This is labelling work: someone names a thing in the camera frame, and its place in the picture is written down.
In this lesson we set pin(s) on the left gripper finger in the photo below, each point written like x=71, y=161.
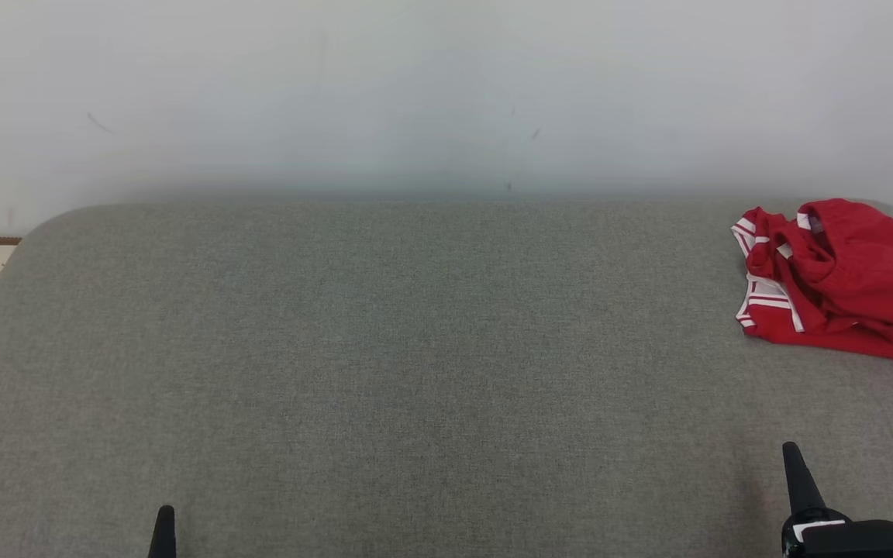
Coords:
x=163, y=539

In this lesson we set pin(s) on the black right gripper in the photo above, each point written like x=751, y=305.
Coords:
x=865, y=542

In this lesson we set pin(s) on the red basketball jersey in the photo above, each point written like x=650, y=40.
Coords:
x=842, y=342

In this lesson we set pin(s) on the red shorts white trim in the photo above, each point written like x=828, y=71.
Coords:
x=865, y=256

